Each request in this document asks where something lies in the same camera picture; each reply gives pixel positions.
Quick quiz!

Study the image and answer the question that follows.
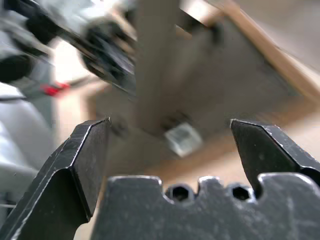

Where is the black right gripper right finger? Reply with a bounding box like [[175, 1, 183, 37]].
[[230, 118, 320, 193]]

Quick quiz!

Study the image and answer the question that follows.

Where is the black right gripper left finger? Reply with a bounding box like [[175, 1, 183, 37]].
[[0, 117, 112, 240]]

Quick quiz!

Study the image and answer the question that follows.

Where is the wooden picture frame grey back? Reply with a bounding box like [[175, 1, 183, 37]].
[[84, 0, 320, 181]]

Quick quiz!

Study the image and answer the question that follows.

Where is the silver robot torso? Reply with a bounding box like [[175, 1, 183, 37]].
[[0, 82, 60, 216]]

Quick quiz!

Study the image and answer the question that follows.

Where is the small red object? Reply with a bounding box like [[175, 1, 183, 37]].
[[39, 82, 71, 97]]

